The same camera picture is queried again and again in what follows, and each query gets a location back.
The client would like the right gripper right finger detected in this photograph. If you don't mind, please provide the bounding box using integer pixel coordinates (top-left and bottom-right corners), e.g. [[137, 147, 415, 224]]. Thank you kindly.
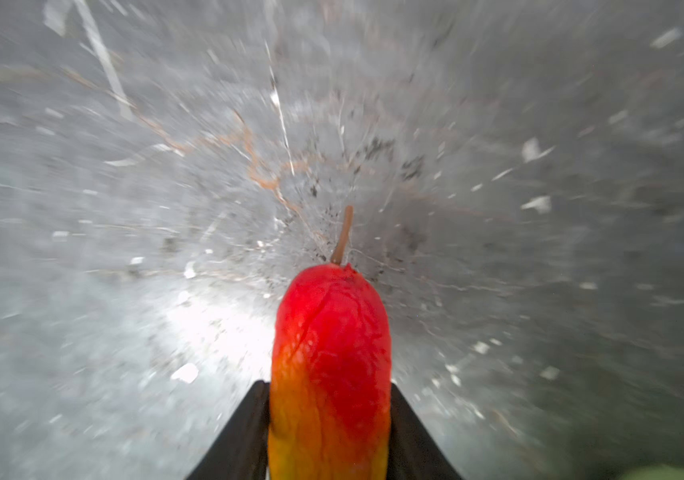
[[387, 384, 462, 480]]

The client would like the green wavy fruit bowl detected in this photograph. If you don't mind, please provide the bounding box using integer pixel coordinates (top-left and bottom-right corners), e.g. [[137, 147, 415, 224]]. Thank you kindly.
[[616, 464, 684, 480]]

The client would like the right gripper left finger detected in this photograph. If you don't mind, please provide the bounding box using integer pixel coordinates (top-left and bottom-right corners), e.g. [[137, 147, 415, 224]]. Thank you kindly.
[[187, 380, 270, 480]]

